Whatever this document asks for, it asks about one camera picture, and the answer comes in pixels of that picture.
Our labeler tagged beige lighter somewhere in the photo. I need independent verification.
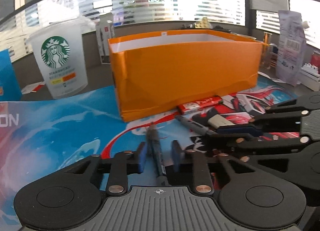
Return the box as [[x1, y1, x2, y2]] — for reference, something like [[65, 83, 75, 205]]
[[207, 114, 235, 129]]

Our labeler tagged dark grey pen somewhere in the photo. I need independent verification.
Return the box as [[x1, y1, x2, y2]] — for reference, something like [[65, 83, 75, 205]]
[[175, 115, 216, 136]]

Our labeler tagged black grey pen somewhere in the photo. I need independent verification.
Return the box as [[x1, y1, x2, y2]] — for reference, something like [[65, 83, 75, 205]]
[[146, 123, 169, 187]]

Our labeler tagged red snack bar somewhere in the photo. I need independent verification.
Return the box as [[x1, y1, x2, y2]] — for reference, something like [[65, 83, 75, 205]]
[[177, 96, 223, 115]]

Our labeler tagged white box at right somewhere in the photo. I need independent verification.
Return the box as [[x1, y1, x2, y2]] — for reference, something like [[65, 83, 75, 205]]
[[298, 63, 320, 91]]

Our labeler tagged orange cardboard box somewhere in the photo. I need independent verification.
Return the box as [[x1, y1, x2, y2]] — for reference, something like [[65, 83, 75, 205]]
[[108, 30, 263, 122]]

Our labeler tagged white printed plastic pouch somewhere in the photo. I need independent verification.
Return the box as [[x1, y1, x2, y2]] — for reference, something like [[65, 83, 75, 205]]
[[276, 10, 306, 86]]

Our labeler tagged colourful desk mat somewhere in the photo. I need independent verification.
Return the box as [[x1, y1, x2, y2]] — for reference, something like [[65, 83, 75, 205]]
[[0, 73, 301, 231]]

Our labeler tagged red white paper slip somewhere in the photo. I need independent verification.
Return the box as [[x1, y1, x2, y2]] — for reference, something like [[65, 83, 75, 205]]
[[21, 82, 46, 95]]

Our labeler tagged grey pen packaging box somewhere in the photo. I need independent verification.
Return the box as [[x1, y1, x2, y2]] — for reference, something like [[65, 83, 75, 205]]
[[95, 12, 115, 64]]

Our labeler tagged Starbucks plastic cup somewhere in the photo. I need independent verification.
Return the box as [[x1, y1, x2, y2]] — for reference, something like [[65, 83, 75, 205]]
[[27, 18, 88, 99]]

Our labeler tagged blue paper bag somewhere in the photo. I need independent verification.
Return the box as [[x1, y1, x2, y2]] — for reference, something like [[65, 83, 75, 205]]
[[0, 49, 22, 102]]

